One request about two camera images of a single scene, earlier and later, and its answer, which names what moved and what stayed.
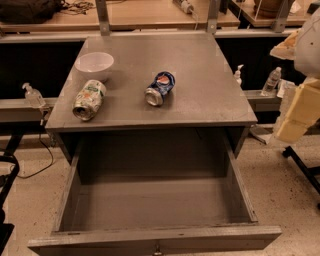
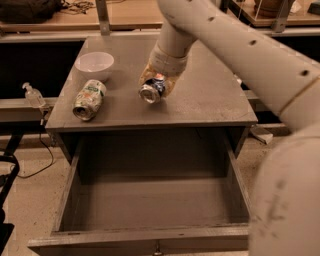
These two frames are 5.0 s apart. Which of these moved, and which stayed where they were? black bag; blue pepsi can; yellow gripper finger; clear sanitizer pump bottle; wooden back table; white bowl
Moved: yellow gripper finger; blue pepsi can
Stayed: clear sanitizer pump bottle; black bag; wooden back table; white bowl
